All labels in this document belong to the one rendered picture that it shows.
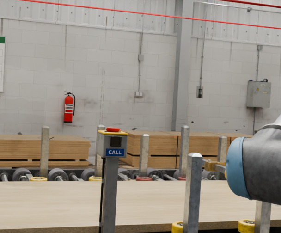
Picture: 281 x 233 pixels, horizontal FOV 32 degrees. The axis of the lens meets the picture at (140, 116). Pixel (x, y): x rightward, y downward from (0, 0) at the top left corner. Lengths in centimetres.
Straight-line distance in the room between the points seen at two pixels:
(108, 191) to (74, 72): 729
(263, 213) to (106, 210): 51
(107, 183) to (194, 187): 27
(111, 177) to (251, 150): 56
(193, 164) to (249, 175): 56
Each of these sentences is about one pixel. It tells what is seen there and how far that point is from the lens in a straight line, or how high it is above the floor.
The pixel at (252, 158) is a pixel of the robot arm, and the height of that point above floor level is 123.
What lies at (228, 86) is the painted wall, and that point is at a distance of 974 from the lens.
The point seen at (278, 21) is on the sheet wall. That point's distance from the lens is 1048.
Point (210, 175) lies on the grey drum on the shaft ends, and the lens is 319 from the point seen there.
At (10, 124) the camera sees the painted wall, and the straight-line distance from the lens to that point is 849.
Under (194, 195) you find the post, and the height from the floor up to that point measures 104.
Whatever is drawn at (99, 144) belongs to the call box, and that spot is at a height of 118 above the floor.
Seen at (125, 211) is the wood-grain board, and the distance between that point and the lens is 180.
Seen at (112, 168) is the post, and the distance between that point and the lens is 138.
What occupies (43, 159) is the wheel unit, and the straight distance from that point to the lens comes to 245.
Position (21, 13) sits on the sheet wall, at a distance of 855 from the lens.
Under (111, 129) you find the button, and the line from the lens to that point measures 136.
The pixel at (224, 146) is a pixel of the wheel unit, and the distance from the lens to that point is 275.
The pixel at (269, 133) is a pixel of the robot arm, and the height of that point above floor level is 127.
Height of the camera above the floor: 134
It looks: 3 degrees down
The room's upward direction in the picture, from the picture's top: 3 degrees clockwise
